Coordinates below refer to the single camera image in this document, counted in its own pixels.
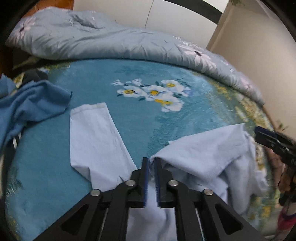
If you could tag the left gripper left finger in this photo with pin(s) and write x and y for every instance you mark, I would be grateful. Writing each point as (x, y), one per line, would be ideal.
(102, 215)

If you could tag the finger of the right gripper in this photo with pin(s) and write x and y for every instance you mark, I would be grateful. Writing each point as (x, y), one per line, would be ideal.
(266, 137)

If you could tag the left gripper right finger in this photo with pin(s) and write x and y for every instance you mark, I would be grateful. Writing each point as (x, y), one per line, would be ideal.
(200, 215)

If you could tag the light blue shirt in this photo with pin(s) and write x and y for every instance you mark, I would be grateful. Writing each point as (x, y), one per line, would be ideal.
(222, 159)

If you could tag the teal floral bed blanket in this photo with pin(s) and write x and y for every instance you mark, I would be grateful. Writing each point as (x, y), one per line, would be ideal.
(150, 104)

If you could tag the blue garment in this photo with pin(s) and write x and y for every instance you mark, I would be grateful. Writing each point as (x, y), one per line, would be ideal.
(35, 101)

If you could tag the green plant on wardrobe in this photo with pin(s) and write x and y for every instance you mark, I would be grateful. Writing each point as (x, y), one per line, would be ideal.
(236, 2)

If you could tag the white wardrobe with black stripe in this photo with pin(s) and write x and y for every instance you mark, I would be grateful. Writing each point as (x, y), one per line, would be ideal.
(194, 21)

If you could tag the dark grey garment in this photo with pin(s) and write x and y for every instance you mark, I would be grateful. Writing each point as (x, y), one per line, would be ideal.
(34, 75)

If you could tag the light blue floral quilt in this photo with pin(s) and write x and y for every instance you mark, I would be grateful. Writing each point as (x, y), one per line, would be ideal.
(62, 34)

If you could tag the wooden headboard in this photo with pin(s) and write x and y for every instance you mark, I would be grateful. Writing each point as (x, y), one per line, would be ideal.
(42, 4)

